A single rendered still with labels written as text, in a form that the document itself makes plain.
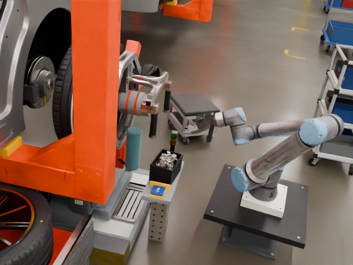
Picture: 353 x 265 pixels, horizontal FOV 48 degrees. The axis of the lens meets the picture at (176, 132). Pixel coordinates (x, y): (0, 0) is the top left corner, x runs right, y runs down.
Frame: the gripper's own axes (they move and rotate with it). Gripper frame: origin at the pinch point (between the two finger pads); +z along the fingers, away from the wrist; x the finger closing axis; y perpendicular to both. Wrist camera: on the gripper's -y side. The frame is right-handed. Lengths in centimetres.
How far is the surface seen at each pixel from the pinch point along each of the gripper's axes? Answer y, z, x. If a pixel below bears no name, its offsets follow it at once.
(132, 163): -2.2, 32.1, 20.8
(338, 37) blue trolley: -129, -181, -477
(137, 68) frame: 42.7, 18.6, -14.4
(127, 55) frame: 54, 18, -4
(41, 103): 43, 82, -1
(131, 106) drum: 29.2, 22.2, 11.3
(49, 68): 59, 73, -13
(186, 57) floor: -52, 53, -347
